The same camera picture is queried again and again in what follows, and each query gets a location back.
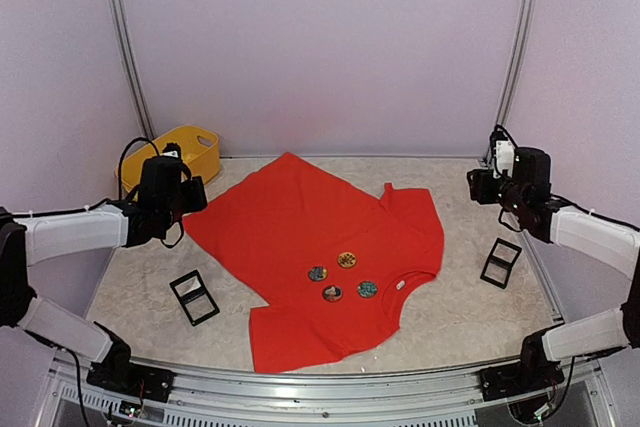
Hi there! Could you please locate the black brooch box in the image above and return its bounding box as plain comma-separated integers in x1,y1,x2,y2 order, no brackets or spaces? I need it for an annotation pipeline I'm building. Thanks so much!
169,270,220,327
480,238,522,290

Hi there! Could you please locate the red t-shirt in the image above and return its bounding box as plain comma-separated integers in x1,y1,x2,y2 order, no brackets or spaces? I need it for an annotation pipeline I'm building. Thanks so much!
184,153,445,373

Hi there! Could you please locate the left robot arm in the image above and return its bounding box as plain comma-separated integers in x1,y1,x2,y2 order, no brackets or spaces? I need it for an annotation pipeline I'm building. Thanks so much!
1,154,207,392

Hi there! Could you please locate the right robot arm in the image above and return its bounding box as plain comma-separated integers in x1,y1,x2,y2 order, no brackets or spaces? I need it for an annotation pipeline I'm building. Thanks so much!
467,139,639,400

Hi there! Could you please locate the green blue round brooch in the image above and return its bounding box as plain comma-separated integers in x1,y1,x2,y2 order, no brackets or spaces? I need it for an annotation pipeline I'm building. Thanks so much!
357,281,378,299

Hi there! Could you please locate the orange blue round brooch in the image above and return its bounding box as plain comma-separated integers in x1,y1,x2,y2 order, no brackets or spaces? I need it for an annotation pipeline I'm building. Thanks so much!
322,285,343,303

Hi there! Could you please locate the yellow plastic basket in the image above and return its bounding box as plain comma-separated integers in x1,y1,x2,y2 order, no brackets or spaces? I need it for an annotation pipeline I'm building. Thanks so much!
114,125,221,192

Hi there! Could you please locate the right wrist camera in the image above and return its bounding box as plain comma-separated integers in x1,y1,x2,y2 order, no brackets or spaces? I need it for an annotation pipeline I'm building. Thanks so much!
490,130,515,179

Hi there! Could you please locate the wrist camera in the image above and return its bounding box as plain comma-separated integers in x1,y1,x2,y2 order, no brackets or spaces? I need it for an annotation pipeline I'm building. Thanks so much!
490,130,515,179
161,142,182,164

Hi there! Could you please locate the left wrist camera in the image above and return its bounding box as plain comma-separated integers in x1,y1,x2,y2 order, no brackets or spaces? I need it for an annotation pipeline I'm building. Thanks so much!
161,142,182,164

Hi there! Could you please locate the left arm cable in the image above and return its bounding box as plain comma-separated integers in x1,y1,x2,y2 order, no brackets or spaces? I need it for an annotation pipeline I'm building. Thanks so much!
0,135,194,249

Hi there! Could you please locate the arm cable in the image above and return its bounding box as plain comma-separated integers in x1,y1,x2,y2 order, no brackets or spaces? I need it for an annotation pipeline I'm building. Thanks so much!
0,135,194,249
492,123,640,233

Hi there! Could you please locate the right aluminium frame post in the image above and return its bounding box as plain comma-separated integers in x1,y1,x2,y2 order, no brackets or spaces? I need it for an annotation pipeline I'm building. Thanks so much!
495,0,536,125

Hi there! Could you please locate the aluminium frame post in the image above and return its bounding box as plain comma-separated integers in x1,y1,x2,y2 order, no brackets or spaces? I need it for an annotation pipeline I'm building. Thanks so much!
108,0,156,138
495,0,536,125

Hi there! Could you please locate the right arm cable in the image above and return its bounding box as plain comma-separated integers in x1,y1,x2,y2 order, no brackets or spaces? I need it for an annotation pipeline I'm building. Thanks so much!
492,123,640,233

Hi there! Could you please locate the front aluminium rail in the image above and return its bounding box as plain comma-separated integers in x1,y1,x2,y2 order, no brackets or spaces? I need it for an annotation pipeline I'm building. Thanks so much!
26,353,623,426

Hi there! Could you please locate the left aluminium frame post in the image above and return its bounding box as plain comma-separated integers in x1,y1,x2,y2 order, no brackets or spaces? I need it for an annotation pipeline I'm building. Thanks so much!
108,0,156,138

